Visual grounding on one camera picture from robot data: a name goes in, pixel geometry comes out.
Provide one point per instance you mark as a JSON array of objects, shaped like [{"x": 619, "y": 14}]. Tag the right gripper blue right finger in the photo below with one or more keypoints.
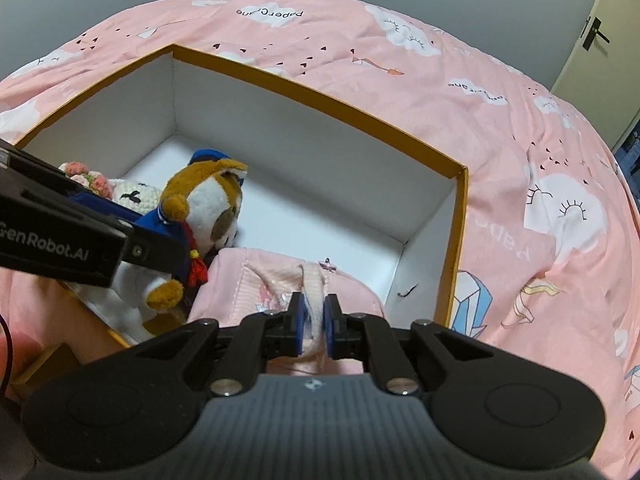
[{"x": 350, "y": 335}]

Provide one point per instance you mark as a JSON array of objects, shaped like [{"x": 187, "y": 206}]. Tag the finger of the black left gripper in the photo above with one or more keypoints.
[{"x": 153, "y": 250}]

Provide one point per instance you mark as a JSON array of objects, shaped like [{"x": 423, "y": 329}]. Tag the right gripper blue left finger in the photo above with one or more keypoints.
[{"x": 276, "y": 332}]

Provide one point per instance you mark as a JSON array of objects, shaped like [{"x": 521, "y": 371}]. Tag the pink fabric pouch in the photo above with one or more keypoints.
[{"x": 244, "y": 281}]

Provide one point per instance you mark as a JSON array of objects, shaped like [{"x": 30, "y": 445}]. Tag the white crochet flower doll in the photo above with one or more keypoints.
[{"x": 133, "y": 195}]

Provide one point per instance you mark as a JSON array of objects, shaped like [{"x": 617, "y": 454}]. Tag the brown white plush dog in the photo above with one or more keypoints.
[{"x": 199, "y": 209}]

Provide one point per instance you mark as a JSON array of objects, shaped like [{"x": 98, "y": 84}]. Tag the orange white storage box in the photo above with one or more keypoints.
[{"x": 325, "y": 180}]

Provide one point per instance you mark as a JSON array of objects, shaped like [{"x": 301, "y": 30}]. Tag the pink cloud print bedsheet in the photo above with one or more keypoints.
[{"x": 552, "y": 229}]

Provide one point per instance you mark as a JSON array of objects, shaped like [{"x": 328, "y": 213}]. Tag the cream door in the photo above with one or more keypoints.
[{"x": 603, "y": 83}]

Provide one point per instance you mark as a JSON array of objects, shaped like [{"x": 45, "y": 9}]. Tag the black door handle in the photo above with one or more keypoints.
[{"x": 593, "y": 33}]

